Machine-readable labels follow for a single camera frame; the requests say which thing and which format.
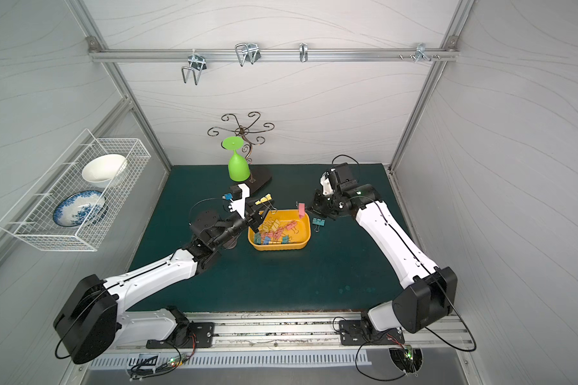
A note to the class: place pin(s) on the small metal hook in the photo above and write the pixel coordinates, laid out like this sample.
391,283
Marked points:
303,52

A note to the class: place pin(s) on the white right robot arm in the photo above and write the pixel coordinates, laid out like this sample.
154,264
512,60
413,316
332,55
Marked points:
428,291

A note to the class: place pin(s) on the metal bracket hook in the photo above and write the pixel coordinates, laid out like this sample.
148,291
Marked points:
420,55

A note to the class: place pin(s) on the blue patterned ceramic plate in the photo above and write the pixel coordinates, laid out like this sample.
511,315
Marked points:
79,209

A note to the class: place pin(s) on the white ceramic bowl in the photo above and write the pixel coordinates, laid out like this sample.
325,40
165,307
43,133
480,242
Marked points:
106,171

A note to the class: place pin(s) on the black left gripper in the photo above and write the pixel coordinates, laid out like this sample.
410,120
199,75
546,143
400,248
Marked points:
255,219

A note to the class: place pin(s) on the green plastic goblet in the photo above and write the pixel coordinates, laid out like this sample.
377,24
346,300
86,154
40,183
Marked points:
237,166

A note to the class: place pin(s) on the metal loop hook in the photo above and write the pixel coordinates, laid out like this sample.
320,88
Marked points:
247,53

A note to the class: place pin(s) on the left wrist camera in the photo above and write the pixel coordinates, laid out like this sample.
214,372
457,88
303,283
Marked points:
237,199

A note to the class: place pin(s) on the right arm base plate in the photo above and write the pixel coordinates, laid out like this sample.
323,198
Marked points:
355,333

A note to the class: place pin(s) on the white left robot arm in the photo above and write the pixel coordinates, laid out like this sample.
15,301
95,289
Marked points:
94,315

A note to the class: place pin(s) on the pink binder clip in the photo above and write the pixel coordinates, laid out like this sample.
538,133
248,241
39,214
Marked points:
301,209

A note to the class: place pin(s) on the teal binder clip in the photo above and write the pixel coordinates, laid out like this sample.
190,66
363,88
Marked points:
318,224

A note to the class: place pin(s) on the aluminium cross rail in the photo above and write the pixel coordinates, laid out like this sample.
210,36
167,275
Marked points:
288,55

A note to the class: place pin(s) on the metal double hook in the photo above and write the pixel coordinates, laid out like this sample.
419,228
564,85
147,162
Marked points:
196,64

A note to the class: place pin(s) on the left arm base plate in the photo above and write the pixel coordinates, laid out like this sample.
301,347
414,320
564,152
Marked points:
197,335

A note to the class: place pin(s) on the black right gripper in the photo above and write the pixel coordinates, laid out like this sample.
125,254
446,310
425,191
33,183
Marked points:
326,206

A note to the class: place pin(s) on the white wire wall basket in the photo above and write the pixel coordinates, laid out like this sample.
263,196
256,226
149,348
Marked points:
30,218

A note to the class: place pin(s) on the yellow plastic storage box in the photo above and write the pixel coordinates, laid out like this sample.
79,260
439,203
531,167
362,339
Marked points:
282,230

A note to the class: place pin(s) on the yellow binder clip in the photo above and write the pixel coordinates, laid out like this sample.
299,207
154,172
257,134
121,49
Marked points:
267,199

